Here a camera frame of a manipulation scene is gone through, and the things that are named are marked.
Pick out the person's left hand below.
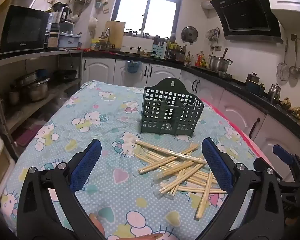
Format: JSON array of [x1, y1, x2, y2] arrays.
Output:
[[89, 212, 164, 240]]

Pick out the small steel cup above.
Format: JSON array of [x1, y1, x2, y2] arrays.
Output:
[[9, 90, 20, 105]]

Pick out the row of glass jars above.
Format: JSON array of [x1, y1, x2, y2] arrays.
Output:
[[124, 29, 153, 37]]

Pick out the purple box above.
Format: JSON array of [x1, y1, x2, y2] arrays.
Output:
[[16, 127, 37, 147]]

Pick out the black microwave oven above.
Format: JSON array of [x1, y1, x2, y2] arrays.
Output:
[[0, 5, 50, 54]]

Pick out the steel container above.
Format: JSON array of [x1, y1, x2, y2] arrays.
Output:
[[9, 0, 38, 9]]

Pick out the steel faucet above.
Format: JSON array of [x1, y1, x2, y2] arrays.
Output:
[[101, 27, 111, 48]]

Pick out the green plastic utensil holder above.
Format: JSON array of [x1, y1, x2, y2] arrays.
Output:
[[140, 78, 204, 138]]

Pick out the pile of ginger roots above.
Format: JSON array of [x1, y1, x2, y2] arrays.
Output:
[[280, 97, 300, 124]]

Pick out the wooden cutting board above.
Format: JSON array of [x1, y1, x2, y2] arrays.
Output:
[[104, 21, 126, 49]]

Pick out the hanging kitchen tools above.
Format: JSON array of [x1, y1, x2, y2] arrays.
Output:
[[207, 27, 222, 42]]

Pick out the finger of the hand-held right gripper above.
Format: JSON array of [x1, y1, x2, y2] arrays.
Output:
[[272, 144, 300, 170], [254, 157, 282, 180]]

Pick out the kitchen window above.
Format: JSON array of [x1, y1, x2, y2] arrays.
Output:
[[111, 0, 185, 37]]

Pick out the light blue plastic bin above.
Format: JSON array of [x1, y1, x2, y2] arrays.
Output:
[[58, 31, 82, 48]]

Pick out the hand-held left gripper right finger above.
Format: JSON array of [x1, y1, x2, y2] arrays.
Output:
[[199, 137, 285, 240]]

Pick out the black blender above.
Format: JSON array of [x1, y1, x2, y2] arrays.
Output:
[[50, 2, 69, 33]]

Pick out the row of condiment bottles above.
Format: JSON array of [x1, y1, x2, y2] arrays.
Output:
[[184, 51, 208, 68]]

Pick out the hanging wire strainer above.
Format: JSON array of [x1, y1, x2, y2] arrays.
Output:
[[276, 39, 290, 82]]

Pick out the black countertop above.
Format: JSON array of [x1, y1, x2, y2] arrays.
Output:
[[82, 49, 300, 143]]

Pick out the white counter box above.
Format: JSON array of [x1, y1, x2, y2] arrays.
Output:
[[121, 35, 154, 54]]

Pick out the blue hanging basket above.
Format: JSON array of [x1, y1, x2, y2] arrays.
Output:
[[125, 60, 142, 74]]

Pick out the hanging steel pot lid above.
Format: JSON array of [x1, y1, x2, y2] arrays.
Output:
[[181, 26, 198, 43]]

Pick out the white plastic bag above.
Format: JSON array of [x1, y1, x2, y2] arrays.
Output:
[[89, 16, 99, 34]]

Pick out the spice jar rack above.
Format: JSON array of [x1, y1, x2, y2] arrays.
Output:
[[165, 41, 187, 62]]

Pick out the metal shelf rack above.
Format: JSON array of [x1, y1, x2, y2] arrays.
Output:
[[0, 49, 83, 160]]

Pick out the steel canister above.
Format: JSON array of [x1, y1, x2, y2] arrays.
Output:
[[268, 84, 282, 104]]

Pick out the bunch of chopsticks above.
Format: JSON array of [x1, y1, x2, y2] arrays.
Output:
[[134, 139, 228, 221]]

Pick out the light blue cutlery rack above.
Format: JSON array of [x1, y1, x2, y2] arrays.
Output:
[[152, 44, 165, 59]]

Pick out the steel pot with lid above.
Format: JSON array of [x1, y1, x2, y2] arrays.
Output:
[[25, 78, 50, 102]]

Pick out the black range hood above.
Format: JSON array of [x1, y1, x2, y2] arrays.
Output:
[[210, 0, 283, 43]]

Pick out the large steel stockpot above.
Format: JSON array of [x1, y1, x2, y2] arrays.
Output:
[[209, 55, 233, 72]]

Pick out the black wok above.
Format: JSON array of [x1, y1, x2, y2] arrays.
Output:
[[52, 69, 78, 82]]

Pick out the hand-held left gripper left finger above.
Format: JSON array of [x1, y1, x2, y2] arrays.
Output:
[[17, 139, 108, 240]]

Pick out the white base cabinets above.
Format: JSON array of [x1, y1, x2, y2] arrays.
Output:
[[81, 56, 300, 170]]

